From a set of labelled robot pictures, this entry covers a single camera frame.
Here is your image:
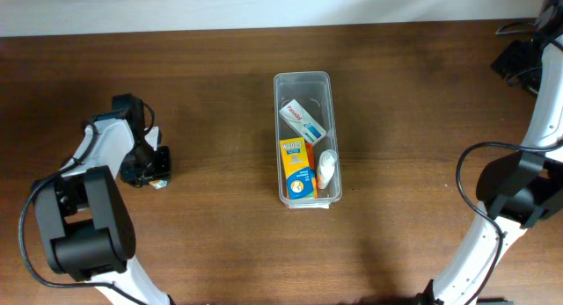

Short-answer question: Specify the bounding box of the white spray bottle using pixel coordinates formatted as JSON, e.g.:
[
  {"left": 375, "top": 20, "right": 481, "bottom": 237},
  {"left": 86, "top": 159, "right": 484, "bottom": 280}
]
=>
[{"left": 316, "top": 149, "right": 338, "bottom": 189}]

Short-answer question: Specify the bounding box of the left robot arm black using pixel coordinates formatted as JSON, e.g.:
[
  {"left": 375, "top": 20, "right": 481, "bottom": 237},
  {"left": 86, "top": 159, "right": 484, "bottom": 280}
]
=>
[{"left": 18, "top": 94, "right": 173, "bottom": 304}]

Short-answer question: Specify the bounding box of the yellow medicine box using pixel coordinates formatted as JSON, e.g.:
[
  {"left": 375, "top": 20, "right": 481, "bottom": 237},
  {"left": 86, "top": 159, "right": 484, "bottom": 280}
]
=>
[{"left": 280, "top": 137, "right": 315, "bottom": 200}]

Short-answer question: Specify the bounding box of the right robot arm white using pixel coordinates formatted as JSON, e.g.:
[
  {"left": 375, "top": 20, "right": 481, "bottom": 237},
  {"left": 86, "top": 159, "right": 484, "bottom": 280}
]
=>
[{"left": 413, "top": 0, "right": 562, "bottom": 304}]

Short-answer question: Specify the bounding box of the white green medicine box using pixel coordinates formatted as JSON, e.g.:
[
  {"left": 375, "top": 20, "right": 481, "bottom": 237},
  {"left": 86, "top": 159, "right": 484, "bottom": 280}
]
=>
[{"left": 279, "top": 99, "right": 326, "bottom": 144}]

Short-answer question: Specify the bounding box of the clear plastic container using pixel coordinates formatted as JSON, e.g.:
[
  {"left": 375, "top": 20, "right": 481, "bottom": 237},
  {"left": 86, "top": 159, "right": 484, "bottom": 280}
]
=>
[{"left": 274, "top": 71, "right": 342, "bottom": 209}]

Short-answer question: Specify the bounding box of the orange medicine box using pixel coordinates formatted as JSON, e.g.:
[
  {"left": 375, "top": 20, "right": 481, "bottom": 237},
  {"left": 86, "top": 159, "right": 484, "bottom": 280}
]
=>
[{"left": 305, "top": 142, "right": 318, "bottom": 198}]

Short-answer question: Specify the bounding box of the small gold lid jar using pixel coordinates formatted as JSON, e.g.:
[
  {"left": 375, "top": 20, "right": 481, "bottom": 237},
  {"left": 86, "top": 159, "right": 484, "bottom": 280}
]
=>
[{"left": 149, "top": 179, "right": 168, "bottom": 190}]

